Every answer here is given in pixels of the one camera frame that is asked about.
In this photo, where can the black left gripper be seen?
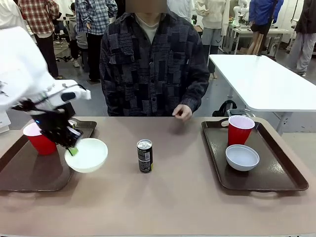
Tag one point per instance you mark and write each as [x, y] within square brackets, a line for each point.
[55, 118]

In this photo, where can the white bowl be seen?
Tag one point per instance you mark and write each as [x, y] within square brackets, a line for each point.
[91, 155]

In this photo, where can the red plastic cup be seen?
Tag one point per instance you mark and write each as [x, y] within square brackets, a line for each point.
[42, 144]
[240, 133]

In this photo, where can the grey bowl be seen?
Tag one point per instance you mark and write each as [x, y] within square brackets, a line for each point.
[243, 158]

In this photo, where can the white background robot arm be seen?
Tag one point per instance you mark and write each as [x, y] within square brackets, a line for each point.
[239, 12]

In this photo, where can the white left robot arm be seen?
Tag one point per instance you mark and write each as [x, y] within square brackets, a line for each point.
[22, 61]

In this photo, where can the person's left hand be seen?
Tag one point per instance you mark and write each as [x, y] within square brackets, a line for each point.
[183, 112]

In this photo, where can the brown plastic tray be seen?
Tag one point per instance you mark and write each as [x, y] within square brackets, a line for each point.
[37, 172]
[271, 172]

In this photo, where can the white equipment box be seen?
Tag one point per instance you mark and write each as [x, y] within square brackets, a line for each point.
[3, 122]

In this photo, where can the person in dark patchwork shirt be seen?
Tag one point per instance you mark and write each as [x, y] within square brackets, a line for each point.
[153, 74]

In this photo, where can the child in grey hoodie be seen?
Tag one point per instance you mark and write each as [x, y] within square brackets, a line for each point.
[76, 32]

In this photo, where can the person in blue plaid shirt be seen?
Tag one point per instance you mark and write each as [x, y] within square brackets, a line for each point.
[95, 22]

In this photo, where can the person in red plaid shirt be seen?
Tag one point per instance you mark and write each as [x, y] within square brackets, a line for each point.
[42, 22]

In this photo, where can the person in white garment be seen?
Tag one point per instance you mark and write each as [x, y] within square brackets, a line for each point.
[7, 14]

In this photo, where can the white side table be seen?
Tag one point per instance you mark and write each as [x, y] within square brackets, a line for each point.
[261, 79]

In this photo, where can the white background workbench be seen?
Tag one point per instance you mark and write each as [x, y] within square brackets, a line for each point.
[259, 32]

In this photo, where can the person in blue jacket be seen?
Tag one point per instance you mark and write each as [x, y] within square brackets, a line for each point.
[264, 12]

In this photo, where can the person in dark jacket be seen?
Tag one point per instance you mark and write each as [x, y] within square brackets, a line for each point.
[306, 29]

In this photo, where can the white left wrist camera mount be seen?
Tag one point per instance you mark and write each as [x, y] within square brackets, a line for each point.
[76, 92]

